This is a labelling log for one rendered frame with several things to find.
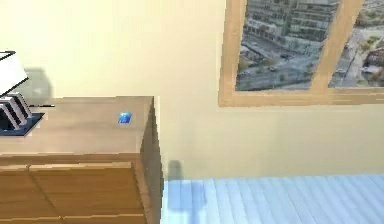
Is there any small blue card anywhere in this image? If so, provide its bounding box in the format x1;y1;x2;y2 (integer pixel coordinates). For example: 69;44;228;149
117;112;133;125

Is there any wooden framed window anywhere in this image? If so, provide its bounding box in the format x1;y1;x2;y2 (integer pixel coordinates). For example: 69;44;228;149
218;0;384;108

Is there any brown wooden chest of drawers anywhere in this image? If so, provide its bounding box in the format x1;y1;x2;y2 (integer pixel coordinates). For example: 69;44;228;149
0;95;165;224

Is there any white shade table lamp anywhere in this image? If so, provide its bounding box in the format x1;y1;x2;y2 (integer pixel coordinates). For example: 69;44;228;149
0;50;46;137

